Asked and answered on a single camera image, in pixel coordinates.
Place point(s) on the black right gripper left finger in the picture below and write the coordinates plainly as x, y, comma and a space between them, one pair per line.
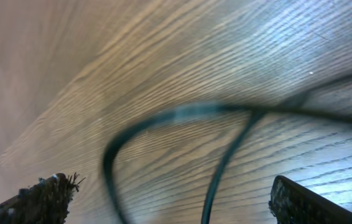
44, 203

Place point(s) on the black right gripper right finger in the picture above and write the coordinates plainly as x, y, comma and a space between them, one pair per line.
291, 203

